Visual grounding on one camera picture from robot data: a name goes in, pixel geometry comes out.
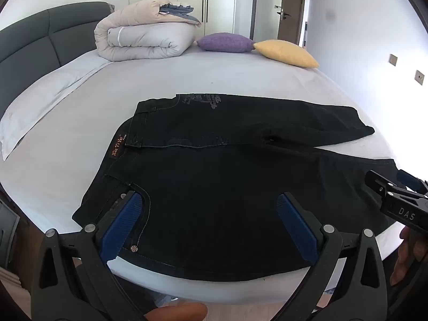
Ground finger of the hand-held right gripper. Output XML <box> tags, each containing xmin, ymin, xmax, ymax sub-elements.
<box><xmin>364</xmin><ymin>170</ymin><xmax>399</xmax><ymax>202</ymax></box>
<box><xmin>396</xmin><ymin>169</ymin><xmax>428</xmax><ymax>197</ymax></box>

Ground bed with grey sheet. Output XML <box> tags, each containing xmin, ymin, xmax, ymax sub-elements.
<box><xmin>0</xmin><ymin>45</ymin><xmax>403</xmax><ymax>305</ymax></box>

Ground dark grey padded headboard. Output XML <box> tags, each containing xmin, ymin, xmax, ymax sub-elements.
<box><xmin>0</xmin><ymin>2</ymin><xmax>115</xmax><ymax>81</ymax></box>

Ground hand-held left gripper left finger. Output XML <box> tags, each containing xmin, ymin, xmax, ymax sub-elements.
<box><xmin>31</xmin><ymin>190</ymin><xmax>148</xmax><ymax>321</ymax></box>

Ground yellow cushion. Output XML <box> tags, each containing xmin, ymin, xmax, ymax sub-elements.
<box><xmin>253</xmin><ymin>39</ymin><xmax>320</xmax><ymax>68</ymax></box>

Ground black denim pants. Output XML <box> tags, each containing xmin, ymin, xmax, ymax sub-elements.
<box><xmin>72</xmin><ymin>93</ymin><xmax>407</xmax><ymax>282</ymax></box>

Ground light grey pillow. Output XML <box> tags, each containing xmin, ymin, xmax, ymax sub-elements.
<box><xmin>0</xmin><ymin>58</ymin><xmax>114</xmax><ymax>161</ymax></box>

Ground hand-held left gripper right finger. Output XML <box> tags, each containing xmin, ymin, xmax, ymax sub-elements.
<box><xmin>277</xmin><ymin>192</ymin><xmax>389</xmax><ymax>321</ymax></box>

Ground purple cushion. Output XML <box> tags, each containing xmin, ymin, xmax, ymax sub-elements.
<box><xmin>197</xmin><ymin>33</ymin><xmax>256</xmax><ymax>53</ymax></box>

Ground blue grey folded cloth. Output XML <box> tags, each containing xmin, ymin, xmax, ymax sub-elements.
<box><xmin>159</xmin><ymin>3</ymin><xmax>202</xmax><ymax>26</ymax></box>

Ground folded beige grey duvet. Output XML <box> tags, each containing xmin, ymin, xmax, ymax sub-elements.
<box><xmin>94</xmin><ymin>0</ymin><xmax>201</xmax><ymax>62</ymax></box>

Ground person's right hand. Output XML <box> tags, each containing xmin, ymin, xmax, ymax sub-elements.
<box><xmin>389</xmin><ymin>226</ymin><xmax>420</xmax><ymax>286</ymax></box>

